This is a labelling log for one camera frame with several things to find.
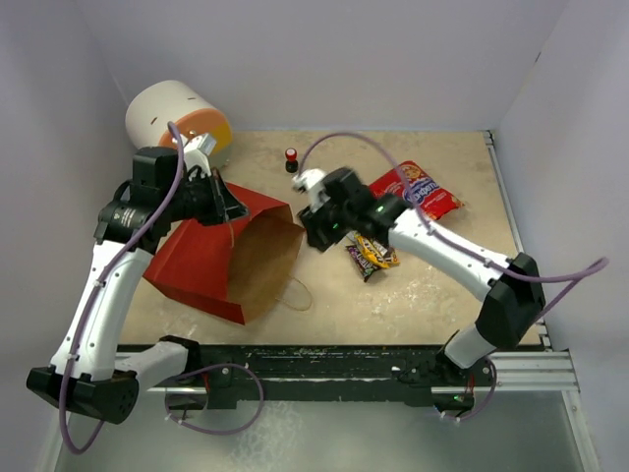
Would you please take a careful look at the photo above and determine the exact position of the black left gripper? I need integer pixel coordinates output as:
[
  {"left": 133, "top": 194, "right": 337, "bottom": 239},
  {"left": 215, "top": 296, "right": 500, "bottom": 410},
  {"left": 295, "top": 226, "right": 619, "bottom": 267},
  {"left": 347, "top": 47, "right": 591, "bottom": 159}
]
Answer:
[{"left": 163, "top": 167, "right": 250, "bottom": 227}]

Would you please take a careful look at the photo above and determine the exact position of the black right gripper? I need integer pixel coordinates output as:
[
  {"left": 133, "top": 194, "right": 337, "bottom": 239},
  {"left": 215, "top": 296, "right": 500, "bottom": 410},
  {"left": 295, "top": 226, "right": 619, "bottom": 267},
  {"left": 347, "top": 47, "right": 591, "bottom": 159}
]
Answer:
[{"left": 298, "top": 192, "right": 356, "bottom": 253}]

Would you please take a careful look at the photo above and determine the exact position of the yellow m&m packet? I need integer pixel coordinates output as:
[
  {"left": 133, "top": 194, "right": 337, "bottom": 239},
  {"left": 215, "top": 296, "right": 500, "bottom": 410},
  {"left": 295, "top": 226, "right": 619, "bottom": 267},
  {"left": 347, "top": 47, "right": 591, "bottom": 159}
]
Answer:
[{"left": 355, "top": 233, "right": 400, "bottom": 269}]

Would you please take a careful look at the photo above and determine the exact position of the red paper bag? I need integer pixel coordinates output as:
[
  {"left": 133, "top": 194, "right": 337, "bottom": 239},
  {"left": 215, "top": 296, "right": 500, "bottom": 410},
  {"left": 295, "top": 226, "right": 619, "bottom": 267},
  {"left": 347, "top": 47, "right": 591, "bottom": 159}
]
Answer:
[{"left": 144, "top": 184, "right": 305, "bottom": 325}]

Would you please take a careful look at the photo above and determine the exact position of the red candy bag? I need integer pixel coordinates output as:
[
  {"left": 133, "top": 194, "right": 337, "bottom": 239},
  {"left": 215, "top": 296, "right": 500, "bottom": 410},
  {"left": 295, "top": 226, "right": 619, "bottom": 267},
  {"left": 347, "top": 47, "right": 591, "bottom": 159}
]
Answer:
[{"left": 370, "top": 160, "right": 464, "bottom": 220}]

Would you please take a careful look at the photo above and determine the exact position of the purple m&m packet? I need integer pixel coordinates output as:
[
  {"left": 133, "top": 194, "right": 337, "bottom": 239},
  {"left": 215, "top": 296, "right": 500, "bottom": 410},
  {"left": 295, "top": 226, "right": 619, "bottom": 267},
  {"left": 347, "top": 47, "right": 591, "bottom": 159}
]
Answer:
[{"left": 345, "top": 245, "right": 380, "bottom": 282}]

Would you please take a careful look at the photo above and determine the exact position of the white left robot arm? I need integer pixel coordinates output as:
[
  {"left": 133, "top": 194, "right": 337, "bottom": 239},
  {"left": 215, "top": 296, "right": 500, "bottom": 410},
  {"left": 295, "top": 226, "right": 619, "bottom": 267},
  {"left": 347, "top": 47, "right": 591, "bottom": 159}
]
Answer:
[{"left": 27, "top": 147, "right": 248, "bottom": 424}]

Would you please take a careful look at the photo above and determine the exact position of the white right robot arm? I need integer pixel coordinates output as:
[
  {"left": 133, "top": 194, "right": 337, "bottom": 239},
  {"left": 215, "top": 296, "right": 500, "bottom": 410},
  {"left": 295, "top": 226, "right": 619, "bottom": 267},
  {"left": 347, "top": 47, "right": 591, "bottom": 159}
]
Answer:
[{"left": 293, "top": 167, "right": 545, "bottom": 384}]

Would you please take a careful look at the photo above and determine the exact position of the red black stamp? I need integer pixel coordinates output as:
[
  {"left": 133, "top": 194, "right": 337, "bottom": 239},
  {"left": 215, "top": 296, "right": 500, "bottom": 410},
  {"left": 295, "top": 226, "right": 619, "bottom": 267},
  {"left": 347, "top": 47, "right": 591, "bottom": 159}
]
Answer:
[{"left": 284, "top": 147, "right": 299, "bottom": 174}]

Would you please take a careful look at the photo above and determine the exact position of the white cylindrical toy drum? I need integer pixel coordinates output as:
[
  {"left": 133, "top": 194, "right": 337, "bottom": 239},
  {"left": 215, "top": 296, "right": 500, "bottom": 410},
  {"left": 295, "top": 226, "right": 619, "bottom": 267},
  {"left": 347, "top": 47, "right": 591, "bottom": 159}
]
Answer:
[{"left": 125, "top": 80, "right": 233, "bottom": 168}]

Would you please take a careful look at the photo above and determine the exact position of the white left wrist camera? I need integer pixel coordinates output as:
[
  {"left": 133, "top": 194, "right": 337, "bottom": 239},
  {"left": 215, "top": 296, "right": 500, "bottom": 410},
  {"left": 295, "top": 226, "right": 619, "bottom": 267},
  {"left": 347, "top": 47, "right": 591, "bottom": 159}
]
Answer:
[{"left": 184, "top": 133, "right": 216, "bottom": 176}]

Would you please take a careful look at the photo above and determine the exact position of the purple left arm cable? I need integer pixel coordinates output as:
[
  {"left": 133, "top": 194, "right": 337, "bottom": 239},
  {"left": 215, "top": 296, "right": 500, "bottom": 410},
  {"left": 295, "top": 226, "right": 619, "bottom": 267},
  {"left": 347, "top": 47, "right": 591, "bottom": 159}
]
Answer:
[{"left": 58, "top": 121, "right": 186, "bottom": 455}]

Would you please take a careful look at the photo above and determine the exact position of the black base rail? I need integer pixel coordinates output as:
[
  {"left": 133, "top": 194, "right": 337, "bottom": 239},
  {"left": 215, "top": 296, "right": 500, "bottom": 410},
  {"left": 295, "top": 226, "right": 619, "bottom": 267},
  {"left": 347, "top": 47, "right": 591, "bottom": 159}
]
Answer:
[{"left": 158, "top": 345, "right": 497, "bottom": 410}]

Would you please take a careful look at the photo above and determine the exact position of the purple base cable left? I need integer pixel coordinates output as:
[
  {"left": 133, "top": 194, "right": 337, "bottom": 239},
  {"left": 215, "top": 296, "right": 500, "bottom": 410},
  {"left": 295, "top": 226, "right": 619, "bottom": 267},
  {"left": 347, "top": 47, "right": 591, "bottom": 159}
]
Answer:
[{"left": 164, "top": 362, "right": 265, "bottom": 436}]

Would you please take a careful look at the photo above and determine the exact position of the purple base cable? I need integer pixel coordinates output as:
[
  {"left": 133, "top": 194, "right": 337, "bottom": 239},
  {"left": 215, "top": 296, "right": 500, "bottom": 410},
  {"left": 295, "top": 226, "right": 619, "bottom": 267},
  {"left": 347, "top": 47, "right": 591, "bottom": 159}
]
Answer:
[
  {"left": 439, "top": 361, "right": 498, "bottom": 423},
  {"left": 164, "top": 362, "right": 265, "bottom": 436}
]

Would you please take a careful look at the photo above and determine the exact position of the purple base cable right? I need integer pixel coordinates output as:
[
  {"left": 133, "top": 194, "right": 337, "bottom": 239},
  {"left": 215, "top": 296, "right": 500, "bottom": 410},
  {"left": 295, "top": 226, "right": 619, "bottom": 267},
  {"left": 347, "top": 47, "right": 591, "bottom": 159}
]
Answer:
[{"left": 439, "top": 361, "right": 498, "bottom": 423}]

